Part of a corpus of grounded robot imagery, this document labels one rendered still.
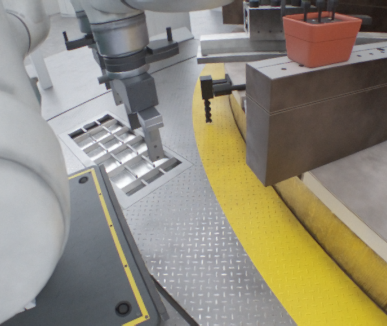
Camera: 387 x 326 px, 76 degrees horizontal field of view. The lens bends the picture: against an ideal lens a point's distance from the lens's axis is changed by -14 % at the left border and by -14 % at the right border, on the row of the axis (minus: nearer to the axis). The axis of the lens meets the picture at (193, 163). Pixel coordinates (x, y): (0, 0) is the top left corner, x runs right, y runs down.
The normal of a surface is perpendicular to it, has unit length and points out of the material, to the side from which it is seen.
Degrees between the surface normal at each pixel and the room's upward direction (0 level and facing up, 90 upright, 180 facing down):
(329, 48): 97
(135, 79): 0
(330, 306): 0
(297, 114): 90
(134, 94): 90
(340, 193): 0
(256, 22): 90
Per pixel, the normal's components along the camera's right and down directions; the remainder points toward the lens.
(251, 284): -0.11, -0.77
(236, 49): -0.06, 0.63
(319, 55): 0.38, 0.64
